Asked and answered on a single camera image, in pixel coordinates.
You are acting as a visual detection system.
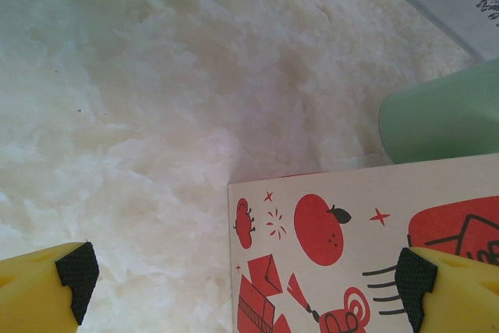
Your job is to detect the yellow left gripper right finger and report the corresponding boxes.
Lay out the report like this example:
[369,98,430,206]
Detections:
[394,246,499,333]

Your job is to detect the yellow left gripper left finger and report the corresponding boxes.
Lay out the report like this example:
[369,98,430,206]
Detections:
[0,241,101,333]

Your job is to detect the red printed paper gift bag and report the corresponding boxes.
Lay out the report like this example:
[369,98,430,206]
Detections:
[228,153,499,333]

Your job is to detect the mint green holder cup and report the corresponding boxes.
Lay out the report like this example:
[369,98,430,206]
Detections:
[378,58,499,165]

